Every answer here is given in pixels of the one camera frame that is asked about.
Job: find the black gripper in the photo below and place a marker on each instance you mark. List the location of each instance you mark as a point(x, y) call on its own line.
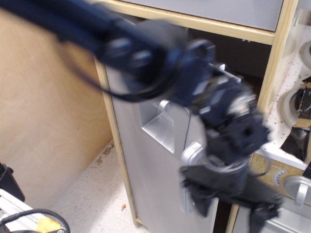
point(235, 183)

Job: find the silver fridge door handle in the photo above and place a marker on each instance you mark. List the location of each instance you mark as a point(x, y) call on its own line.
point(190, 157)

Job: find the silver fridge door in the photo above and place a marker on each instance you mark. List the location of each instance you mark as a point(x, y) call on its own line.
point(155, 179)

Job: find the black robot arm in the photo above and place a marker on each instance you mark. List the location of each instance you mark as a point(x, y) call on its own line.
point(157, 59)

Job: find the silver oven door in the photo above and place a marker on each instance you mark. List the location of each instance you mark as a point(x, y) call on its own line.
point(292, 219)

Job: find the silver oven knob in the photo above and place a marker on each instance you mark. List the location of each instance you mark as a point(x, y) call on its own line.
point(299, 189)

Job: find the white speckled stove top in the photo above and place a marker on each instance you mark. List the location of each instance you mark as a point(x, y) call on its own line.
point(283, 77)

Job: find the silver dispenser panel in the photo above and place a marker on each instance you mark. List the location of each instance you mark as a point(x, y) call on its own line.
point(165, 127)

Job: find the orange tape piece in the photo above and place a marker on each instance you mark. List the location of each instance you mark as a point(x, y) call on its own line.
point(46, 225)

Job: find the silver upper freezer door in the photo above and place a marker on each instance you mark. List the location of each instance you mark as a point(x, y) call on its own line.
point(260, 14)

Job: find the black box lower left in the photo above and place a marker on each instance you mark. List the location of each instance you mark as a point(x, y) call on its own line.
point(8, 182)

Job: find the wooden toy kitchen frame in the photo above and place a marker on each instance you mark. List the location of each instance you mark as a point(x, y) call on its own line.
point(257, 36)

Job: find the aluminium rail lower left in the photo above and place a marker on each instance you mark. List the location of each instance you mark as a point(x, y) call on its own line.
point(9, 205)

